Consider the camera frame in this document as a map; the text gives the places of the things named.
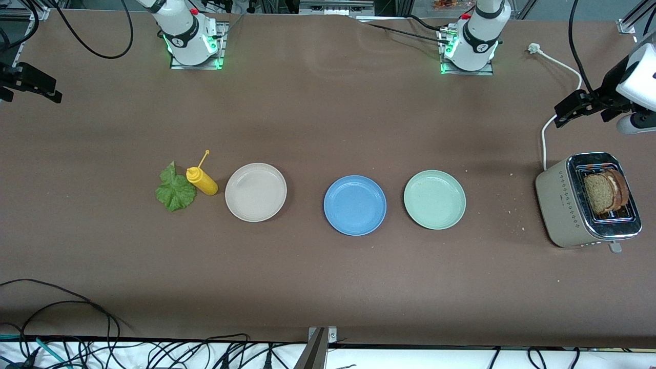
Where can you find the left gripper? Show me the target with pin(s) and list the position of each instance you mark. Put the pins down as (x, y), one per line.
(610, 82)

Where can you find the brown bread slice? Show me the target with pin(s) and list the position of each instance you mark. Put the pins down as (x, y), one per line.
(598, 195)
(622, 187)

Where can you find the green lettuce leaf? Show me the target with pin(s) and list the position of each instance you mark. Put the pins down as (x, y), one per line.
(177, 195)

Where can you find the yellow squeeze bottle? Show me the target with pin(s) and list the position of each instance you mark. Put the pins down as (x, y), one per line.
(205, 183)

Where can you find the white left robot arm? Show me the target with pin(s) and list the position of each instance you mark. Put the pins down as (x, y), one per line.
(482, 31)

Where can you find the green plate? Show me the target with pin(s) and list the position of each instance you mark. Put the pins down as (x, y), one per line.
(434, 200)

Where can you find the beige plate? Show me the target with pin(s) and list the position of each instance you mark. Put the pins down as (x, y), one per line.
(256, 192)

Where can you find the blue plate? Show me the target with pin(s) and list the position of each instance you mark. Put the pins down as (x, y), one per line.
(355, 205)

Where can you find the beige chrome toaster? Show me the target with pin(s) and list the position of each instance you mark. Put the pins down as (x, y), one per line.
(556, 205)

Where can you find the orange packet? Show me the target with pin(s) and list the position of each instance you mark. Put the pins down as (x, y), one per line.
(451, 4)

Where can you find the grey power strip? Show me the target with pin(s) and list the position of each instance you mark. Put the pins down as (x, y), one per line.
(335, 7)

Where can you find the metal table bracket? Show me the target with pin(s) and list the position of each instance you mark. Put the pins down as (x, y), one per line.
(315, 353)

